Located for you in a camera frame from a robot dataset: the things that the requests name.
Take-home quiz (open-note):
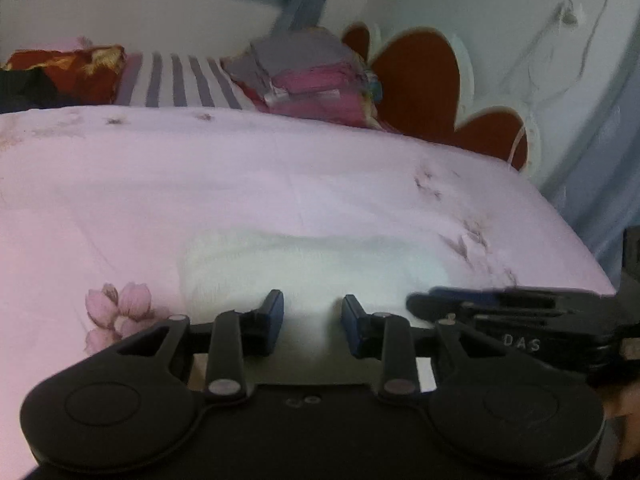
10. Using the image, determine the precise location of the person's right hand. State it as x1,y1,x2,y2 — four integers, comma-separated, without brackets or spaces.
603,382,640,462

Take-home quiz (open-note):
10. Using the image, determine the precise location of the stack of folded clothes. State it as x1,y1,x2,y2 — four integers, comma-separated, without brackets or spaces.
220,28,382,129

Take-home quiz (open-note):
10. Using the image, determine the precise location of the black cloth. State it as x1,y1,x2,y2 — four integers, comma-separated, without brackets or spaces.
0,67,64,114

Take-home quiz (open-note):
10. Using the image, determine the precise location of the red and white headboard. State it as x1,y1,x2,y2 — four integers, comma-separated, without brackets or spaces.
342,22,541,176

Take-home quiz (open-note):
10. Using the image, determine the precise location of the pink floral bedspread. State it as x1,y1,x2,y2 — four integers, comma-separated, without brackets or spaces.
1,106,613,479

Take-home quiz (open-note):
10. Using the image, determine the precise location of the grey striped sheet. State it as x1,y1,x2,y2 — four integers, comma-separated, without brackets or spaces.
114,52,256,112

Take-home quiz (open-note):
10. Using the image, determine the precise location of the white knitted garment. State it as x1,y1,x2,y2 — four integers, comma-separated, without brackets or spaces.
178,230,449,386

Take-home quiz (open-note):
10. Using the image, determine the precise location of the red floral pillow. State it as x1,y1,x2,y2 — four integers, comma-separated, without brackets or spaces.
2,44,127,105

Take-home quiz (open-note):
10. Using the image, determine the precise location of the white charger with cable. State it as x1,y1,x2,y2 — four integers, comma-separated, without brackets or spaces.
500,0,610,177

